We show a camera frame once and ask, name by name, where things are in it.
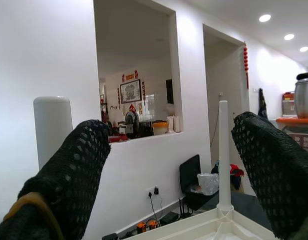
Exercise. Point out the tan rubber band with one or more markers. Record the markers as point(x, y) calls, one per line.
point(31, 197)

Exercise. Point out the beige packet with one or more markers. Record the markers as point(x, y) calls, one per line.
point(177, 123)
point(170, 124)

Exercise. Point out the round ceiling light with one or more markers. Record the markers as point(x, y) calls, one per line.
point(304, 49)
point(265, 18)
point(289, 37)

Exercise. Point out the beige plastic basin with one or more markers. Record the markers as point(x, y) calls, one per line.
point(159, 128)

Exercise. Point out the teal cloth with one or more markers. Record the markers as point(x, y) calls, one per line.
point(216, 166)

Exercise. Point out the dark hanging clothes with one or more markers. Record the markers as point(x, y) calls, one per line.
point(263, 103)

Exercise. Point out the black power strip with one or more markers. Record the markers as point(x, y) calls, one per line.
point(128, 234)

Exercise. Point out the red printed box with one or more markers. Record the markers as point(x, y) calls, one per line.
point(303, 142)

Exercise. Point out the clear crumpled plastic bag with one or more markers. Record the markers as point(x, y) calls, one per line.
point(207, 182)

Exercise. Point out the black chair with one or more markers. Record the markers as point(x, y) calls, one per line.
point(188, 170)

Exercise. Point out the framed wall picture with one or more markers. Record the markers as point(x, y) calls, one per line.
point(130, 91)

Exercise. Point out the black box device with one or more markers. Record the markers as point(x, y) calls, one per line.
point(170, 218)

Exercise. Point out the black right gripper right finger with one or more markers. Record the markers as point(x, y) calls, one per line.
point(276, 170)

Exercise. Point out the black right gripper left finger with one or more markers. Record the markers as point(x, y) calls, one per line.
point(69, 170)

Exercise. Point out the grey table fan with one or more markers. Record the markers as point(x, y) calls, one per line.
point(131, 118)

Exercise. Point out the red bag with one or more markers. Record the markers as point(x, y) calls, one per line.
point(236, 170)

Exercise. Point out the orange lidded bin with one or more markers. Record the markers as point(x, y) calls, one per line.
point(293, 120)

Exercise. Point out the white wall socket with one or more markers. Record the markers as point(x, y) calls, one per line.
point(149, 192)

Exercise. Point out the steel pot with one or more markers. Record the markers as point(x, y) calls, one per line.
point(304, 100)

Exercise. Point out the white plastic children table top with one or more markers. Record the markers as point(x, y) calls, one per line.
point(193, 225)

